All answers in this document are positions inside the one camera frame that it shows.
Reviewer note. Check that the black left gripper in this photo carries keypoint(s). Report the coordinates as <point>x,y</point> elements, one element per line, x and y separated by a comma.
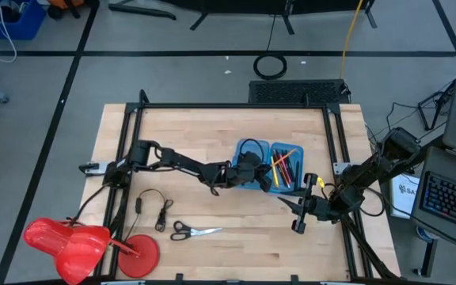
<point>245,170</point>

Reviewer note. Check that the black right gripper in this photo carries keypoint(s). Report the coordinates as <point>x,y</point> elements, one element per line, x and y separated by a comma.
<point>317,207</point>

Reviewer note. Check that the yellow highlighter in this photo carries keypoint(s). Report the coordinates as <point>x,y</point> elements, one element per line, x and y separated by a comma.
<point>274,174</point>

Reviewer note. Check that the pink highlighter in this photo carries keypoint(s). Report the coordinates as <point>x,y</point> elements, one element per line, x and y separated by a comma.
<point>287,176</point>

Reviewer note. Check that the blue plastic pencil box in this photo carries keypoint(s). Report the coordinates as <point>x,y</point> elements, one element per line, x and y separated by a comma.
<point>236,158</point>

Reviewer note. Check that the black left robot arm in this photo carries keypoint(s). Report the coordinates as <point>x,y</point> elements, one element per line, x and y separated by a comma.
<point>180,160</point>

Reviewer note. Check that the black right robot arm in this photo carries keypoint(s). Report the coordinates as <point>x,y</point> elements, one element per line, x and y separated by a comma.
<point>370,170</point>

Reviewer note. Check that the white printed box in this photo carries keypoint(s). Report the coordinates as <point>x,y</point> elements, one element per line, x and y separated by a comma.
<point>404,194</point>

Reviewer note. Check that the black perforated computer case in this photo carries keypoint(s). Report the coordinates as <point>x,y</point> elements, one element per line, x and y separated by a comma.
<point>291,92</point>

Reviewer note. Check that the laptop with lit keyboard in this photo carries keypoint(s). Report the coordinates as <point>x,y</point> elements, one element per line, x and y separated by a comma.
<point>449,198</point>

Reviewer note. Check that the black folding stand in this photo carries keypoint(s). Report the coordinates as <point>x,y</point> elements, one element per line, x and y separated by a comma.
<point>435,105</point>

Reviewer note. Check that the black partition screen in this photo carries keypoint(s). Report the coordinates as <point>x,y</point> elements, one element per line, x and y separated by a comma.
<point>251,4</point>

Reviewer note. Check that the red desk lamp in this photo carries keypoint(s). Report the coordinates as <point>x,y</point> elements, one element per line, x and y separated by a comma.
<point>73,245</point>

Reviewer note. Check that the orange and black bag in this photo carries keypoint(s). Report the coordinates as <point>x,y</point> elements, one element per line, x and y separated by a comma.
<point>63,4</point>

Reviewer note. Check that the blue storage bin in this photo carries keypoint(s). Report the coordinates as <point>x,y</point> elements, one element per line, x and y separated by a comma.
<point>26,23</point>

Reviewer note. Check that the black metal table frame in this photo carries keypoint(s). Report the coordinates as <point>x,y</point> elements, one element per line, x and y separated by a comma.
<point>232,105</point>

